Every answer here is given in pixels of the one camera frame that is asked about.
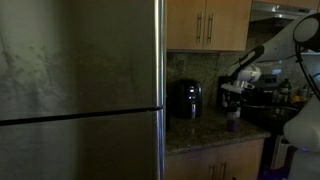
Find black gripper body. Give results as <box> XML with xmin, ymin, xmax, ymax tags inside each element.
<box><xmin>223</xmin><ymin>89</ymin><xmax>247</xmax><ymax>105</ymax></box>

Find small dark bottle with label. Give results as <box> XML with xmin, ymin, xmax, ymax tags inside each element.
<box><xmin>226</xmin><ymin>105</ymin><xmax>239</xmax><ymax>133</ymax></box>

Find black air fryer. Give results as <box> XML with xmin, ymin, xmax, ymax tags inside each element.
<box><xmin>171</xmin><ymin>79</ymin><xmax>204</xmax><ymax>120</ymax></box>

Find dark frying pan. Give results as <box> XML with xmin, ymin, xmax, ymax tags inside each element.
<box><xmin>240</xmin><ymin>99</ymin><xmax>300</xmax><ymax>126</ymax></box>

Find dark jar beside stove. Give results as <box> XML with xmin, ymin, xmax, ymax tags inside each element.
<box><xmin>277</xmin><ymin>78</ymin><xmax>293</xmax><ymax>105</ymax></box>

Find wooden lower cabinet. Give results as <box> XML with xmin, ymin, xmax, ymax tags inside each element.
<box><xmin>165</xmin><ymin>137</ymin><xmax>267</xmax><ymax>180</ymax></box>

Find yellow items beside stove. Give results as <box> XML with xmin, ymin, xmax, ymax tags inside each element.
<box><xmin>291</xmin><ymin>85</ymin><xmax>310</xmax><ymax>102</ymax></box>

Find wooden upper cabinet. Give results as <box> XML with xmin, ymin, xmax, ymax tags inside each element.
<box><xmin>166</xmin><ymin>0</ymin><xmax>254</xmax><ymax>52</ymax></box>

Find steel range hood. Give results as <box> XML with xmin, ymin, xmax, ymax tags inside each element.
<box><xmin>249</xmin><ymin>1</ymin><xmax>320</xmax><ymax>24</ymax></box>

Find wooden cabinet above hood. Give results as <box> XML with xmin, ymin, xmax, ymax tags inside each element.
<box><xmin>252</xmin><ymin>0</ymin><xmax>320</xmax><ymax>10</ymax></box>

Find stainless steel fridge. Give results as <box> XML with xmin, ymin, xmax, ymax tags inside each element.
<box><xmin>0</xmin><ymin>0</ymin><xmax>167</xmax><ymax>180</ymax></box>

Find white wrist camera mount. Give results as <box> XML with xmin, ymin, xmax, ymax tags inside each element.
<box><xmin>220</xmin><ymin>80</ymin><xmax>256</xmax><ymax>95</ymax></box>

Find metal upper cabinet handle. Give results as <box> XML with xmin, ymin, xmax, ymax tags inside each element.
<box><xmin>196</xmin><ymin>11</ymin><xmax>204</xmax><ymax>44</ymax></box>
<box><xmin>206</xmin><ymin>12</ymin><xmax>215</xmax><ymax>45</ymax></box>

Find metal cabinet handle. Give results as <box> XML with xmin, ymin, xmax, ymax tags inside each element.
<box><xmin>208</xmin><ymin>162</ymin><xmax>216</xmax><ymax>180</ymax></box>
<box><xmin>196</xmin><ymin>11</ymin><xmax>204</xmax><ymax>44</ymax></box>
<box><xmin>219</xmin><ymin>161</ymin><xmax>228</xmax><ymax>180</ymax></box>
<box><xmin>206</xmin><ymin>12</ymin><xmax>215</xmax><ymax>45</ymax></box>

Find metal lower cabinet handle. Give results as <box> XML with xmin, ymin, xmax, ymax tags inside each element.
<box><xmin>219</xmin><ymin>161</ymin><xmax>228</xmax><ymax>180</ymax></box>
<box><xmin>208</xmin><ymin>162</ymin><xmax>216</xmax><ymax>180</ymax></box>

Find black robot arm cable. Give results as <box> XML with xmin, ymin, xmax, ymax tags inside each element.
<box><xmin>294</xmin><ymin>44</ymin><xmax>320</xmax><ymax>101</ymax></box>

